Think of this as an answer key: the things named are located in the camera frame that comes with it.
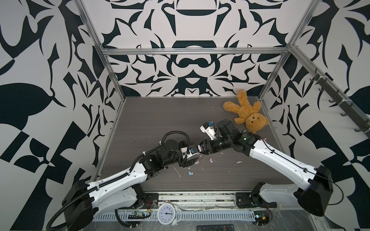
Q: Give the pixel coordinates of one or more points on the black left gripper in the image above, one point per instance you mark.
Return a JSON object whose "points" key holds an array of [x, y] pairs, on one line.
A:
{"points": [[187, 162]]}

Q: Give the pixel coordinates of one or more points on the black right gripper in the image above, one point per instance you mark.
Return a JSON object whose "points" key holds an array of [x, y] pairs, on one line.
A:
{"points": [[209, 149]]}

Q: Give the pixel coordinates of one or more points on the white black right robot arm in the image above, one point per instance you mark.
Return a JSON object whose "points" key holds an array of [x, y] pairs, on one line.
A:
{"points": [[311, 187]]}

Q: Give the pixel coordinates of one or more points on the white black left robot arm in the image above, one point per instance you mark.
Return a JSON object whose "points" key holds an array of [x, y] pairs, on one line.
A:
{"points": [[85, 201]]}

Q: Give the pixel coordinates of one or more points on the brown teddy bear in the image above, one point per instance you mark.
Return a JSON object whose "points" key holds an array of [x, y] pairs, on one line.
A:
{"points": [[247, 113]]}

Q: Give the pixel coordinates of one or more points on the white round alarm clock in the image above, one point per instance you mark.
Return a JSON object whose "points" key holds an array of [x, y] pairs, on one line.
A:
{"points": [[169, 214]]}

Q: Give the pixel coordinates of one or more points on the green circuit board left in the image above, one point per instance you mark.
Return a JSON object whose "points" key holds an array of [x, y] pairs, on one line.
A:
{"points": [[139, 215]]}

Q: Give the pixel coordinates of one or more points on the black remote control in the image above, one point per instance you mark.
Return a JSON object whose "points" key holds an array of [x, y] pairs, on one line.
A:
{"points": [[222, 227]]}

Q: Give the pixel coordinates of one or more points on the black electronics box right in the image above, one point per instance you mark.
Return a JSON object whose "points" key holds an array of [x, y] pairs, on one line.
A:
{"points": [[262, 218]]}

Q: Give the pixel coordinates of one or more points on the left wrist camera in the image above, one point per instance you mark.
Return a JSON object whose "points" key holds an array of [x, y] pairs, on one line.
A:
{"points": [[193, 151]]}

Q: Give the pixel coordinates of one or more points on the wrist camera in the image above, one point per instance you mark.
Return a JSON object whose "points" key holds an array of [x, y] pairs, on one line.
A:
{"points": [[211, 130], [193, 151]]}

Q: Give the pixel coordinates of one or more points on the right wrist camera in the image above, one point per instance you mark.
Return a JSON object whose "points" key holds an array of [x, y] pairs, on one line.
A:
{"points": [[211, 130]]}

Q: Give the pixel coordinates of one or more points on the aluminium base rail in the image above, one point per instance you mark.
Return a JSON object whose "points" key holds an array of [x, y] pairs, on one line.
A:
{"points": [[206, 200]]}

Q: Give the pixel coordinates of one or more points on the white slotted cable duct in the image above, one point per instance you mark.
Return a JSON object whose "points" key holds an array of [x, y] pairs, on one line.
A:
{"points": [[216, 215]]}

